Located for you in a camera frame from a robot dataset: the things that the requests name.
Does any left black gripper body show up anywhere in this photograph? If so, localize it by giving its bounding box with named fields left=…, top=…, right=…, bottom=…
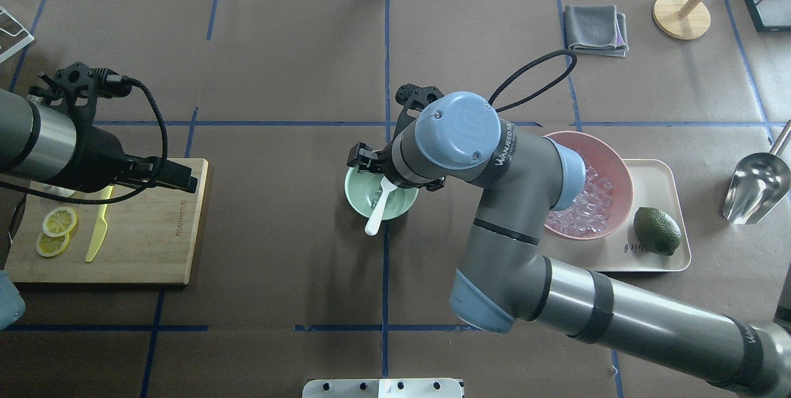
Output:
left=28, top=62, right=155, bottom=193

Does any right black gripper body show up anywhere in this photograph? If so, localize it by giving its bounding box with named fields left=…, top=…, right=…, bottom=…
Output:
left=345, top=83, right=446, bottom=192

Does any white plastic spoon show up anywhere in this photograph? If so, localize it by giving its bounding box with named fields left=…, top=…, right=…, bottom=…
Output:
left=364, top=176, right=397, bottom=235

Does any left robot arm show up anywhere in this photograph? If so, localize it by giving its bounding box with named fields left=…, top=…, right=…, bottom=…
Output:
left=2, top=62, right=209, bottom=328

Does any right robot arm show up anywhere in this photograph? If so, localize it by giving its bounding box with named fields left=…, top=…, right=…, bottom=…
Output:
left=347, top=85, right=790, bottom=397

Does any pink bowl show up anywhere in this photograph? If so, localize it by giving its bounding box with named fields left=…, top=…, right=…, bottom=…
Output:
left=544, top=131, right=635, bottom=241

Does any clear ice cubes pile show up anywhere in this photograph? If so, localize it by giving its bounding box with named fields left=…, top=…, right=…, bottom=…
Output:
left=545, top=164, right=614, bottom=237

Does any steel ice scoop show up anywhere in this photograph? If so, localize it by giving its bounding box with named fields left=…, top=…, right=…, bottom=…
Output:
left=722, top=121, right=790, bottom=224

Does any bamboo cutting board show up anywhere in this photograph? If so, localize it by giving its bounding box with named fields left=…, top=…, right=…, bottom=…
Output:
left=4, top=158, right=209, bottom=285

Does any yellow plastic knife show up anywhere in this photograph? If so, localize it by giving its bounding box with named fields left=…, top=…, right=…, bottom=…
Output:
left=85, top=203, right=109, bottom=263

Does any upper lemon slice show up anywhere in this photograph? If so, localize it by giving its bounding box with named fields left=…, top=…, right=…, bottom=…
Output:
left=41, top=207, right=77, bottom=238

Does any lemon slice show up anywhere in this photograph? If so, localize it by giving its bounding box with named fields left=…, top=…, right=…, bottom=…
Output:
left=41, top=207, right=77, bottom=238
left=36, top=232, right=70, bottom=258

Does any lower lemon slice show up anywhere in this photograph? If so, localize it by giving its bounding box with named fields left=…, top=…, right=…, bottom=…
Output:
left=36, top=232, right=70, bottom=258

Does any grey folded cloth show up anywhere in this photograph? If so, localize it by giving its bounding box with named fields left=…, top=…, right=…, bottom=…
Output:
left=563, top=6, right=629, bottom=57

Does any cream plastic tray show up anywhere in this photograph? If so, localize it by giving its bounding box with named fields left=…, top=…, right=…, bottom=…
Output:
left=538, top=159, right=692, bottom=273

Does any wooden mug tree stand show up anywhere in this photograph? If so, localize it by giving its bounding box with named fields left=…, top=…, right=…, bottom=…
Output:
left=652, top=0, right=711, bottom=41

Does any green lime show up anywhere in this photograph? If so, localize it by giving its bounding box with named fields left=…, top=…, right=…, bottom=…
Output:
left=633, top=206, right=682, bottom=256

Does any black framed tray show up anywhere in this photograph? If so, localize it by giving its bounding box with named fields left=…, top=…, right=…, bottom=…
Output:
left=744, top=0, right=790, bottom=33

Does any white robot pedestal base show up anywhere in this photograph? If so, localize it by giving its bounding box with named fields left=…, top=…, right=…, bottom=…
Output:
left=302, top=378, right=465, bottom=397

